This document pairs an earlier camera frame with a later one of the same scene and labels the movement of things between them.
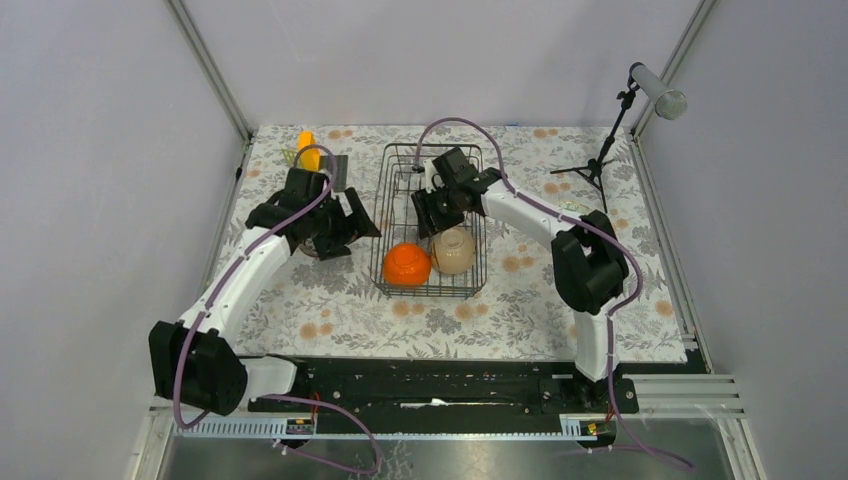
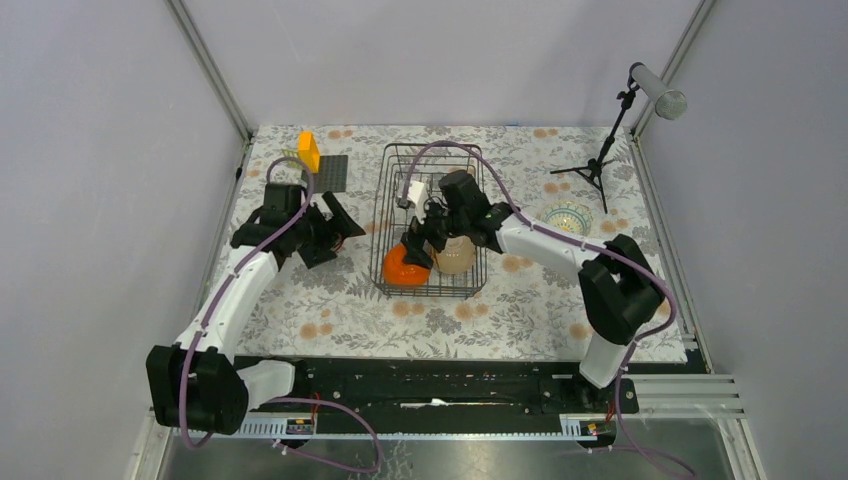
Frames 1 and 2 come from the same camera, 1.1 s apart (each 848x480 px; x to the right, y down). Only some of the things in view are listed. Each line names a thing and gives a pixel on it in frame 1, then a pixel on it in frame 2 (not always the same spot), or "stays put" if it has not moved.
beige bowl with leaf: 454,250 stays put
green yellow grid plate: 289,155 stays put
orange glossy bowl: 407,264 stays put
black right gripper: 425,203 to 413,240
